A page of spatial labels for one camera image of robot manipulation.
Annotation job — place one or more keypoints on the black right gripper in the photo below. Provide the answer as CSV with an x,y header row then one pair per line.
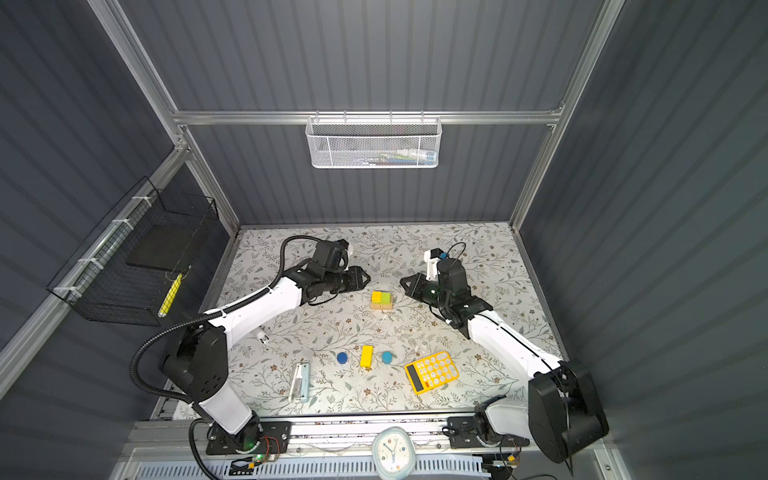
x,y
415,291

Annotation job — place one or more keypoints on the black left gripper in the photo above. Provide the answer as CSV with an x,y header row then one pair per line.
x,y
357,282

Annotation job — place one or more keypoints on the natural wood block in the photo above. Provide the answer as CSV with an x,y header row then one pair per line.
x,y
382,306

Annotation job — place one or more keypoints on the long yellow block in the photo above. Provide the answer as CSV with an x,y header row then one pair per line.
x,y
366,358

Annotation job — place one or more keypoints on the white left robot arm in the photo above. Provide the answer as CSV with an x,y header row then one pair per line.
x,y
199,359

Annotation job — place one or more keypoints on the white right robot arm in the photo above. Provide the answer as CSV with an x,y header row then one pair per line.
x,y
563,414

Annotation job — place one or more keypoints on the yellow calculator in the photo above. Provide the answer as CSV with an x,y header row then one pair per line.
x,y
431,372

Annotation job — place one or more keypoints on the white stapler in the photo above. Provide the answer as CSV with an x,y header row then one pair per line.
x,y
300,385

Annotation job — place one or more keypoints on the yellow green marker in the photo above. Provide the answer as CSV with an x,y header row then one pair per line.
x,y
170,296

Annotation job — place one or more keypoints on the white analog clock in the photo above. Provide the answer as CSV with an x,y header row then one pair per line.
x,y
394,454

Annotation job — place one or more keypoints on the white wire basket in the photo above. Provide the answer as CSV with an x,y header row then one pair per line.
x,y
371,143

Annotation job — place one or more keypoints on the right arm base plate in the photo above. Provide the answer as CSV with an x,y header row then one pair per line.
x,y
465,432

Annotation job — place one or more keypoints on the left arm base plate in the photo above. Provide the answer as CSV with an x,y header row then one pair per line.
x,y
255,439

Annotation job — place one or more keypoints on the black wire basket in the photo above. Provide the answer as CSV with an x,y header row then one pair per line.
x,y
124,276

